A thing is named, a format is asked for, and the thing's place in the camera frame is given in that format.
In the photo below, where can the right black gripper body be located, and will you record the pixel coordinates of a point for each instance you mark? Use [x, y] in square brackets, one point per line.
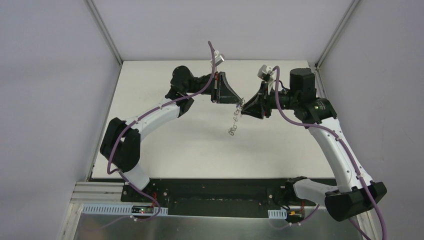
[266, 100]

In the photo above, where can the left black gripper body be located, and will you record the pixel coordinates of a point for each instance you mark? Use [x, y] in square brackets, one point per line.
[215, 87]

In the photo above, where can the round metal keyring disc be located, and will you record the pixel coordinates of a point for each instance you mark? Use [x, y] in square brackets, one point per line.
[236, 114]

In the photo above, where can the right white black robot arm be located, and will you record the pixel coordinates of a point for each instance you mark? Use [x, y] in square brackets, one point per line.
[355, 191]

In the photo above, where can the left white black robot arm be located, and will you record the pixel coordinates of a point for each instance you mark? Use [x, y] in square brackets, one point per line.
[121, 144]

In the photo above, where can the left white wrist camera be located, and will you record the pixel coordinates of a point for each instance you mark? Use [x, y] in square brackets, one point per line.
[218, 58]

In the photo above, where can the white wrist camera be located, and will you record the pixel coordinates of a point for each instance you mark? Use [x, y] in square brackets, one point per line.
[218, 58]
[266, 73]

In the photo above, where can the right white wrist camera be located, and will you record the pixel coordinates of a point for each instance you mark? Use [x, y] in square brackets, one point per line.
[266, 73]

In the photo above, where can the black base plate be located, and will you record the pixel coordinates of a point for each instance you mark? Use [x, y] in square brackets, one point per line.
[201, 197]

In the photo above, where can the right white cable duct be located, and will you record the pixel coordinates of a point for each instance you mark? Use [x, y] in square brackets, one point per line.
[277, 214]

